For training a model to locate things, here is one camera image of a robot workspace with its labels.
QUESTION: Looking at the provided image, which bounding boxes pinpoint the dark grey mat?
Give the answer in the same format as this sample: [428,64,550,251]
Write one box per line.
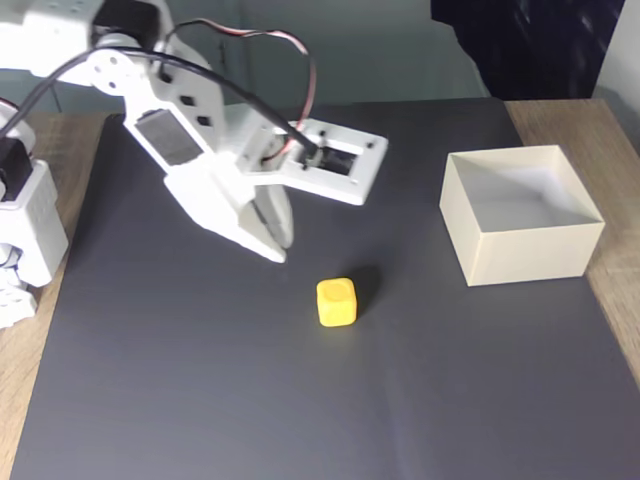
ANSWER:
[9,97,640,480]

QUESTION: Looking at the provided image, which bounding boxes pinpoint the pale green door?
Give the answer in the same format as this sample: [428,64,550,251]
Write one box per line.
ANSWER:
[19,0,251,115]

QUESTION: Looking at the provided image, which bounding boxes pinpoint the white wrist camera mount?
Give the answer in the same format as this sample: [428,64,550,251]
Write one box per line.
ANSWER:
[244,118,390,206]

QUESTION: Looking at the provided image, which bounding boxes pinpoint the yellow cube block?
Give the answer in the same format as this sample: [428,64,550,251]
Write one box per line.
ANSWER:
[315,276,359,329]

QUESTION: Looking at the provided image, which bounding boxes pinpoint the black cable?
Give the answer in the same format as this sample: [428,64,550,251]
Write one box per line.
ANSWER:
[0,49,322,157]

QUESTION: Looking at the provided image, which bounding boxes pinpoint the red white black servo wire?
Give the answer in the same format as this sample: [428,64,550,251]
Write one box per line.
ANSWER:
[164,18,319,161]

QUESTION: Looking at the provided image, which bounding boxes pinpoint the white open box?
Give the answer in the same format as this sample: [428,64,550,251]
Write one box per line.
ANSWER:
[439,144,607,288]

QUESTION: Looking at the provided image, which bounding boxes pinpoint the black cloth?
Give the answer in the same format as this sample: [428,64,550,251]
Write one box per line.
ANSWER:
[429,0,627,101]

